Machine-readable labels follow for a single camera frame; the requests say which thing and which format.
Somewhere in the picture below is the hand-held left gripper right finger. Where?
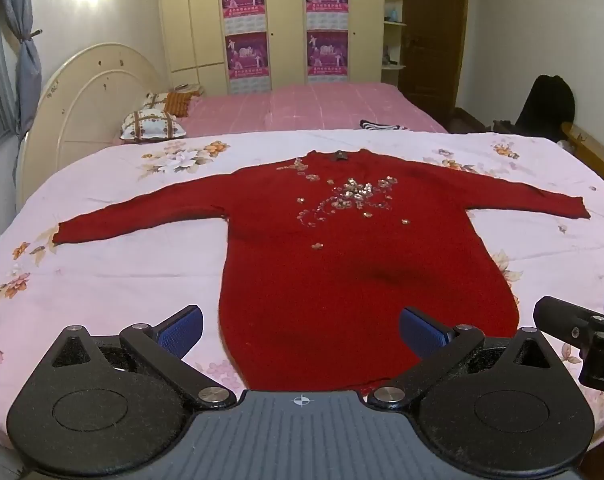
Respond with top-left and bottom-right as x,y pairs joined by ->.
368,306 -> 558,413

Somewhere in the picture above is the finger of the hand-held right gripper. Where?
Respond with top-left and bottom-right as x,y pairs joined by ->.
533,296 -> 604,391

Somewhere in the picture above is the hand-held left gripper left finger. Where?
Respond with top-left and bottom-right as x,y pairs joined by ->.
50,304 -> 237,412

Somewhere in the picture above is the red sequined sweater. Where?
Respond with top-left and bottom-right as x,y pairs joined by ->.
52,148 -> 592,392

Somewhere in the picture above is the pink floral bedsheet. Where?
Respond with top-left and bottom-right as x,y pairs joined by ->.
0,130 -> 604,448

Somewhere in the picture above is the black garment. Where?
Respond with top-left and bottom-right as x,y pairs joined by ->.
514,75 -> 576,136

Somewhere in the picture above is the large floral brown-trim pillow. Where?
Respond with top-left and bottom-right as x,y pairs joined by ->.
119,109 -> 189,141

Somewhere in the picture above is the black-white striped cloth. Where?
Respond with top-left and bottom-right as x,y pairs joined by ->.
359,119 -> 407,132

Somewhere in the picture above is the orange patterned cloth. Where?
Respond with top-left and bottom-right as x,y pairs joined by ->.
163,89 -> 203,118

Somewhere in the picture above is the small floral brown-trim pillow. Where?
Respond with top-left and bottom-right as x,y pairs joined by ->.
142,91 -> 173,111

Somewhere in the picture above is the cream round headboard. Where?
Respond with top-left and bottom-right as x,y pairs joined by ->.
14,42 -> 170,211

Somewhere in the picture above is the pink checked bed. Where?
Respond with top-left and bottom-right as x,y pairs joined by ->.
112,82 -> 450,146

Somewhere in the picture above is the brown wooden door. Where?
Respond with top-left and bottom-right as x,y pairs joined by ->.
399,0 -> 470,111

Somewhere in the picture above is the grey-blue curtain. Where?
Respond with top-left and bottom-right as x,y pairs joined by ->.
0,0 -> 45,141

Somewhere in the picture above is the cream wardrobe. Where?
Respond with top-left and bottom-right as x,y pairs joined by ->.
156,0 -> 410,96

